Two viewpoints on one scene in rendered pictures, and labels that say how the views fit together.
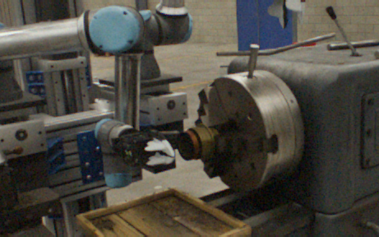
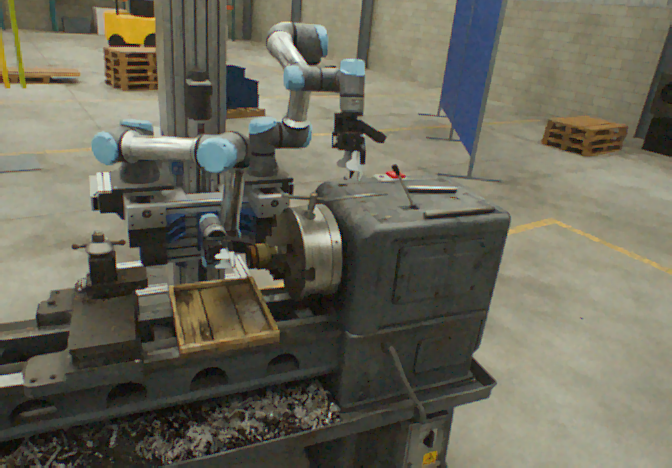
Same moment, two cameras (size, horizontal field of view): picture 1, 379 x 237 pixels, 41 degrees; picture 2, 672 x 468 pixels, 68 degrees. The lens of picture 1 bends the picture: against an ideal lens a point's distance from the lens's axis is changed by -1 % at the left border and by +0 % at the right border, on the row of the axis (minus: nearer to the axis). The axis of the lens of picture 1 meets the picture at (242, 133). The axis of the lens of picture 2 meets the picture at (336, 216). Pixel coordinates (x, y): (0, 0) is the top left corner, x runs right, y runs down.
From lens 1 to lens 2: 0.60 m
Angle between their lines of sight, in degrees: 14
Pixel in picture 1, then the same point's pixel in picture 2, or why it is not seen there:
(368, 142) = (401, 284)
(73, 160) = (192, 231)
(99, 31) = (203, 156)
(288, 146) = (324, 277)
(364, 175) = (395, 308)
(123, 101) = (227, 201)
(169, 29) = (289, 137)
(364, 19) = (585, 88)
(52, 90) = (187, 173)
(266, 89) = (317, 229)
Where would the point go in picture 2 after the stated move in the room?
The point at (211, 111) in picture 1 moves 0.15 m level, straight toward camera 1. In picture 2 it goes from (277, 233) to (262, 253)
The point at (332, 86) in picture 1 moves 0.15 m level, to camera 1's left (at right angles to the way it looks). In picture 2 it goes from (366, 240) to (319, 231)
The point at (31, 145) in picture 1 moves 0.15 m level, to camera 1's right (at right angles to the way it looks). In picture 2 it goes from (154, 221) to (190, 229)
